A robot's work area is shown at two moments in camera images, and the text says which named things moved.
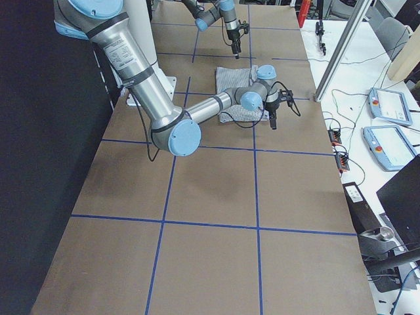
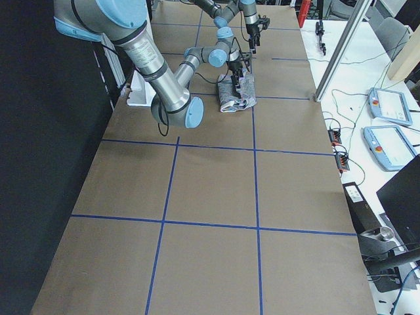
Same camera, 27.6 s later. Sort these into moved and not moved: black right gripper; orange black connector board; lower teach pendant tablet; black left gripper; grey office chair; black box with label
Moved: black left gripper; black right gripper
Not moved: lower teach pendant tablet; black box with label; orange black connector board; grey office chair
